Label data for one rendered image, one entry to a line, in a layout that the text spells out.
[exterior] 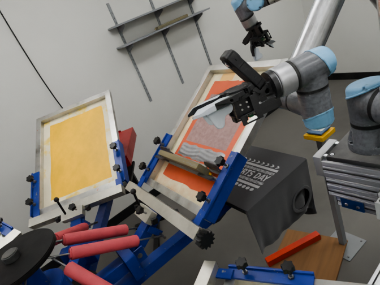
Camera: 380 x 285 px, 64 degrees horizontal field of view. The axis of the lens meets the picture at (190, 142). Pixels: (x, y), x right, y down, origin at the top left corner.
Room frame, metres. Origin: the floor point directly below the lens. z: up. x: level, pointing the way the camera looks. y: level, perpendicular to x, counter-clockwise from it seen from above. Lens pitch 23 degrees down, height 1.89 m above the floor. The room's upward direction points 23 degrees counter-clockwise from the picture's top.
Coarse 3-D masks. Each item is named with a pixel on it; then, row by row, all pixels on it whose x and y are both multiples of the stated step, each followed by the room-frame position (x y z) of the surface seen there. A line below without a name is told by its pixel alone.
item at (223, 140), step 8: (216, 128) 1.39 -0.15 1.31; (224, 128) 1.34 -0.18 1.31; (232, 128) 1.30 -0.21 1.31; (240, 128) 1.26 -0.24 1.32; (216, 136) 1.35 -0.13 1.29; (224, 136) 1.30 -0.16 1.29; (232, 136) 1.26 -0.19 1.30; (208, 144) 1.36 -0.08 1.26; (216, 144) 1.31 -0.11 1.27; (224, 144) 1.26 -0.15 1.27; (232, 144) 1.22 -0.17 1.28; (224, 152) 1.23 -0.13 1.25; (208, 168) 1.23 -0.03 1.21; (192, 176) 1.28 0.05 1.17; (200, 176) 1.23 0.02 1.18; (216, 176) 1.16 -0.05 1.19; (192, 184) 1.24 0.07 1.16; (200, 184) 1.20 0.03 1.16; (208, 184) 1.16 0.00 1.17; (208, 192) 1.12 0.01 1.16
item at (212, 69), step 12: (276, 60) 1.35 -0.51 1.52; (216, 72) 1.74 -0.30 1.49; (228, 72) 1.65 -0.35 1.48; (204, 84) 1.74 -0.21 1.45; (192, 96) 1.72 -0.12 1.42; (180, 120) 1.64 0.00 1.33; (180, 132) 1.62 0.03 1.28; (252, 132) 1.15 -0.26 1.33; (168, 144) 1.57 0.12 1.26; (240, 144) 1.14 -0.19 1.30; (156, 168) 1.52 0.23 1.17; (168, 192) 1.28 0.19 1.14; (180, 204) 1.16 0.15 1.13; (192, 204) 1.10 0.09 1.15
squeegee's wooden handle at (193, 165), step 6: (162, 150) 1.44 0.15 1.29; (162, 156) 1.43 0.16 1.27; (168, 156) 1.37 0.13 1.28; (174, 156) 1.33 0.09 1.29; (180, 162) 1.26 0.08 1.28; (186, 162) 1.22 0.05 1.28; (192, 162) 1.19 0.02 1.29; (192, 168) 1.17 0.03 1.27; (198, 168) 1.15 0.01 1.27; (204, 168) 1.16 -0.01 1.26
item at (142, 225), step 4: (156, 212) 1.18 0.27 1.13; (160, 216) 1.19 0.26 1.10; (140, 224) 1.19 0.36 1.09; (144, 224) 1.17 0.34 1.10; (148, 224) 1.16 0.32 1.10; (152, 224) 1.16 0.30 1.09; (156, 224) 1.17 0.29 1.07; (140, 228) 1.17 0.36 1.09; (144, 228) 1.15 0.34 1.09; (148, 228) 1.15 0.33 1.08; (136, 232) 1.17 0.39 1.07; (140, 232) 1.15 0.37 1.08; (144, 232) 1.14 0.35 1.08; (148, 232) 1.15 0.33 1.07; (140, 236) 1.14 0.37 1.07; (144, 236) 1.14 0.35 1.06; (148, 236) 1.15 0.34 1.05; (144, 240) 1.14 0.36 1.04; (148, 240) 1.14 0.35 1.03; (140, 244) 1.12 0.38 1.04; (144, 244) 1.13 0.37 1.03
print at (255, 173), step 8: (248, 160) 1.59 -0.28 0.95; (256, 160) 1.56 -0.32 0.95; (248, 168) 1.51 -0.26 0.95; (256, 168) 1.48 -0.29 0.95; (264, 168) 1.45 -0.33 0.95; (272, 168) 1.42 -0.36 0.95; (280, 168) 1.39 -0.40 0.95; (240, 176) 1.46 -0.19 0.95; (248, 176) 1.43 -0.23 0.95; (256, 176) 1.40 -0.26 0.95; (264, 176) 1.37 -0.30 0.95; (240, 184) 1.39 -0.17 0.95; (248, 184) 1.36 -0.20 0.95; (256, 184) 1.33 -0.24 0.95
